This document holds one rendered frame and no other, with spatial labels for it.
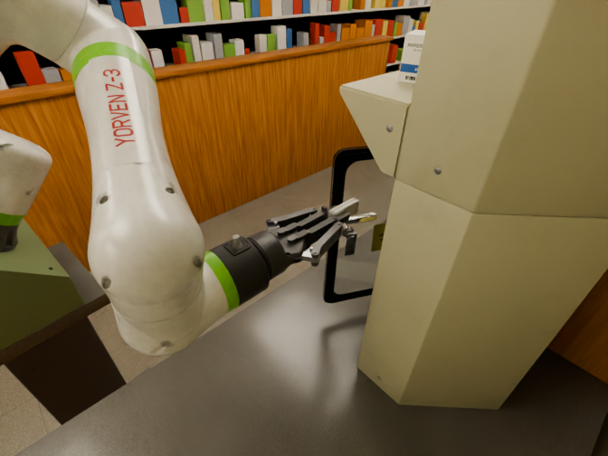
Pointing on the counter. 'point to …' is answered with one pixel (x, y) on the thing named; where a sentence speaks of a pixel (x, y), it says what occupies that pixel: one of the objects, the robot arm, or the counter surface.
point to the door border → (333, 205)
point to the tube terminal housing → (492, 200)
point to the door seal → (337, 241)
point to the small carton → (411, 56)
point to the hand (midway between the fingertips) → (343, 212)
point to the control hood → (381, 115)
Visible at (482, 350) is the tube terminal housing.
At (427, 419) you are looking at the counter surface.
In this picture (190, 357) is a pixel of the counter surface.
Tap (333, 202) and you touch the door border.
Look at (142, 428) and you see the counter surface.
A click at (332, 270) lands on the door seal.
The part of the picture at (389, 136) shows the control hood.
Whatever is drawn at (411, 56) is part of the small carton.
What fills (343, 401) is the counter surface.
